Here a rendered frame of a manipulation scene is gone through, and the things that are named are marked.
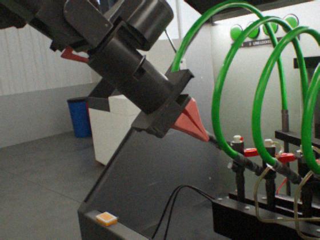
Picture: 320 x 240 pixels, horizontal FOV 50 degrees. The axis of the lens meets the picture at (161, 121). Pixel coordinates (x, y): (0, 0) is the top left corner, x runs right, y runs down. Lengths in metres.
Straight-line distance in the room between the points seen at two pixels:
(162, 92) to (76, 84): 7.56
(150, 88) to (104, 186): 0.55
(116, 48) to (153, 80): 0.06
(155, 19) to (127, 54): 0.06
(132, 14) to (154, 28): 0.03
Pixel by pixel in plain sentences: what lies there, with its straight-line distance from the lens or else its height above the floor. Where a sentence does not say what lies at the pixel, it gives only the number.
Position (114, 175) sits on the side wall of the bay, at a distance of 0.96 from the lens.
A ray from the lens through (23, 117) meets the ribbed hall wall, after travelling 7.45.
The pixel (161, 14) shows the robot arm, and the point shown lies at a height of 1.38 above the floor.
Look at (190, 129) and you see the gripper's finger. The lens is 0.47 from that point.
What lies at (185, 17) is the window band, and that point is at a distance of 6.11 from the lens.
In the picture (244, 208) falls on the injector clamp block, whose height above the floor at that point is 0.98.
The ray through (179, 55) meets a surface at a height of 1.32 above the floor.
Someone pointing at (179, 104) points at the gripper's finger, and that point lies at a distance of 0.45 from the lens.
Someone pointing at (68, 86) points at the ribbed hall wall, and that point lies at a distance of 7.89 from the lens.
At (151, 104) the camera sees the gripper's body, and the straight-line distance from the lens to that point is 0.45.
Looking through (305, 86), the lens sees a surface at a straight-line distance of 0.85.
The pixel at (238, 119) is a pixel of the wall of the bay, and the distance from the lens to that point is 1.14.
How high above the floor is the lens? 1.32
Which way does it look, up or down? 10 degrees down
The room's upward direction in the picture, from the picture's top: 6 degrees counter-clockwise
